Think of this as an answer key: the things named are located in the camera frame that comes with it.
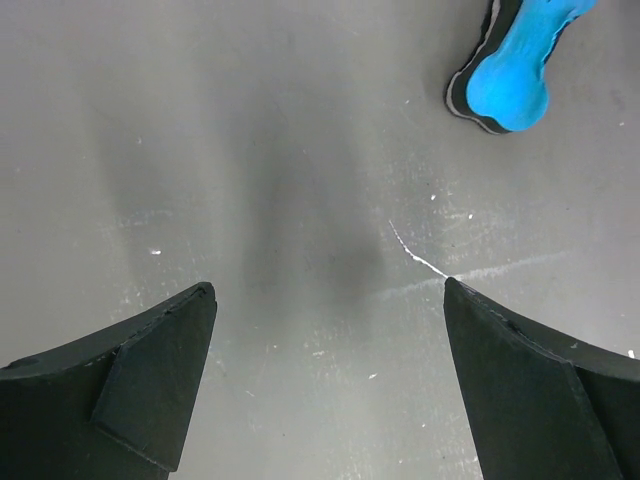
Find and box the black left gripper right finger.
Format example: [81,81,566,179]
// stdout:
[444,277,639,480]

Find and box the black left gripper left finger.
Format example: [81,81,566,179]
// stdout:
[1,282,217,479]

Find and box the blue bone-shaped eraser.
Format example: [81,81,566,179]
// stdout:
[444,0,596,135]

